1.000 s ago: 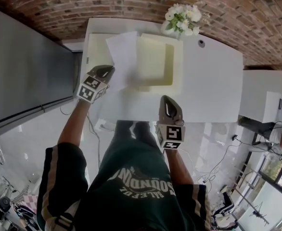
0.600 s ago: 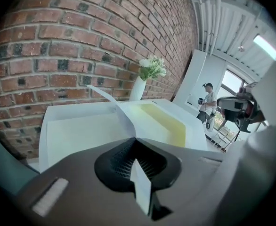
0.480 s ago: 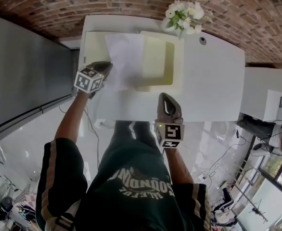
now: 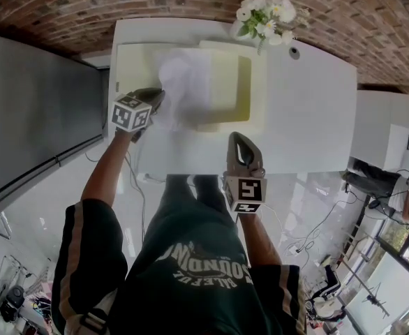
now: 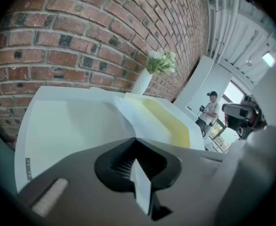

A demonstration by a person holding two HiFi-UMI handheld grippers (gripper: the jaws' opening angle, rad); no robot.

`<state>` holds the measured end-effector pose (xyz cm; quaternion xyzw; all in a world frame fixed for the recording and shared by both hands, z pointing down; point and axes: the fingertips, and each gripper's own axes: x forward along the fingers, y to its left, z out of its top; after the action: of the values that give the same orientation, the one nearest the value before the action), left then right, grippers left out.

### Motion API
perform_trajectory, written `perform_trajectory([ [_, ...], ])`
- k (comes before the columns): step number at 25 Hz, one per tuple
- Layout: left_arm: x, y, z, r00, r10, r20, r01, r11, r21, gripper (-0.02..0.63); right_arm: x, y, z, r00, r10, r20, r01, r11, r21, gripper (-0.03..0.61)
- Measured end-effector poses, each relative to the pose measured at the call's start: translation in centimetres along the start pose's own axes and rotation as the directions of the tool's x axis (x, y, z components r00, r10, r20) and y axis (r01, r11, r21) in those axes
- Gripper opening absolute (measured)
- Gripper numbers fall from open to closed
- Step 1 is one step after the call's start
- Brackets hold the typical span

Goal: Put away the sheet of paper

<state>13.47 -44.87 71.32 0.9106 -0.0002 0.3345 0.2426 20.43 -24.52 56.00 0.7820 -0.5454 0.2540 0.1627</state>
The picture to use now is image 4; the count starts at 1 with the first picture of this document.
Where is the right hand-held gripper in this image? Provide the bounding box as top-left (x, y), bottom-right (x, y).
top-left (222, 132), bottom-right (269, 214)

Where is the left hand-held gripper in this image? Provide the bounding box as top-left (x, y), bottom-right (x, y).
top-left (110, 87), bottom-right (166, 144)

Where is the white cloth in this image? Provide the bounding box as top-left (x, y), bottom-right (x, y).
top-left (158, 47), bottom-right (214, 133)

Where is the cream box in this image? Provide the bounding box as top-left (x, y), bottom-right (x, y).
top-left (115, 39), bottom-right (269, 134)

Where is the person's left forearm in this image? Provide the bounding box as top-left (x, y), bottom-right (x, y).
top-left (81, 129), bottom-right (136, 209)

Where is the person's right forearm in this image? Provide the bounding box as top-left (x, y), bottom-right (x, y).
top-left (237, 213), bottom-right (284, 269)

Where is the person's right leg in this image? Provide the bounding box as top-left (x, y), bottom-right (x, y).
top-left (193, 174), bottom-right (234, 220)

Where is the person's leg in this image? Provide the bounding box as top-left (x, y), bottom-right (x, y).
top-left (193, 174), bottom-right (234, 220)
top-left (162, 174), bottom-right (195, 223)

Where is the white desk with drawers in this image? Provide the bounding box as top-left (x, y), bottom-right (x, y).
top-left (108, 18), bottom-right (359, 176)

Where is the person's left leg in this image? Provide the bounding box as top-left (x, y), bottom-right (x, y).
top-left (162, 174), bottom-right (195, 223)

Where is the tall grey metal cabinet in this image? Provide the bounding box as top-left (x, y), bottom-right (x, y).
top-left (0, 31), bottom-right (110, 220)

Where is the white vase with white flowers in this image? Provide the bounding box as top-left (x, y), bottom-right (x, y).
top-left (230, 0), bottom-right (298, 56)

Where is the person's green printed shirt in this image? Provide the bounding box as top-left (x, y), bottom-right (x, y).
top-left (50, 199), bottom-right (307, 335)

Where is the low white cabinet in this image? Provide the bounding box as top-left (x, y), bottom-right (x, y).
top-left (382, 124), bottom-right (409, 179)

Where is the black framed window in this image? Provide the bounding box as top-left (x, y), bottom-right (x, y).
top-left (343, 218), bottom-right (409, 335)

